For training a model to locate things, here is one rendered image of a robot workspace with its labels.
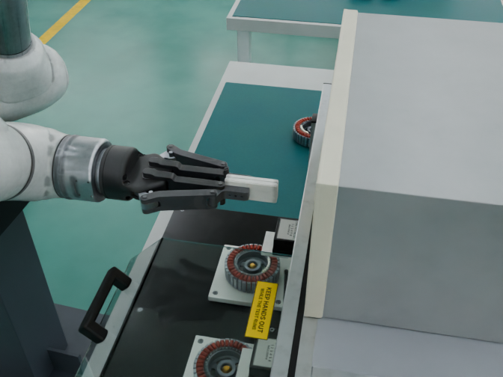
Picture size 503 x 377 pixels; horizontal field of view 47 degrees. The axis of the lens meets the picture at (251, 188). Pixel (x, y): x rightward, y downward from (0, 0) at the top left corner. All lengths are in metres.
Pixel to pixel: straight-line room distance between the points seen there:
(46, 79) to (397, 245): 1.03
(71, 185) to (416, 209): 0.45
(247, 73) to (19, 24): 0.85
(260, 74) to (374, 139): 1.34
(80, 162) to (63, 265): 1.62
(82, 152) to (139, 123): 2.33
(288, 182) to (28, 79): 0.66
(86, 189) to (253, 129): 0.93
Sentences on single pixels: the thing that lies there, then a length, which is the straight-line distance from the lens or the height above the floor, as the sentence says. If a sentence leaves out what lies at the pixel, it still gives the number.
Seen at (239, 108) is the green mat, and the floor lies 0.75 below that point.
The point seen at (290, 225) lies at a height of 0.92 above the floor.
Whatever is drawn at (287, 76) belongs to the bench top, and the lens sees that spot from 1.94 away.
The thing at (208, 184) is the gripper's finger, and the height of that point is 1.19.
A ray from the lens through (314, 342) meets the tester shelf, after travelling 0.69.
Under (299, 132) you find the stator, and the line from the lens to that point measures 1.60.
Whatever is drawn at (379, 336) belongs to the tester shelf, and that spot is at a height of 1.11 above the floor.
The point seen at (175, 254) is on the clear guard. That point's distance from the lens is 0.85.
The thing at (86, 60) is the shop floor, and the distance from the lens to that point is 3.82.
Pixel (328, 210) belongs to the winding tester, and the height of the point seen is 1.29.
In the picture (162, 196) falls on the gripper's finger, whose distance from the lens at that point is 0.75.
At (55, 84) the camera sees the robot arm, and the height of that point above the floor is 0.99.
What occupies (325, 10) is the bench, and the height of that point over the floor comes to 0.75.
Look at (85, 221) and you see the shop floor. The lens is 2.57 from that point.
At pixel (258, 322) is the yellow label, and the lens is 0.77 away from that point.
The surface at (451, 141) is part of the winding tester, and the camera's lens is 0.66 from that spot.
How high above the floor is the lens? 1.67
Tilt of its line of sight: 39 degrees down
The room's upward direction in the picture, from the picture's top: straight up
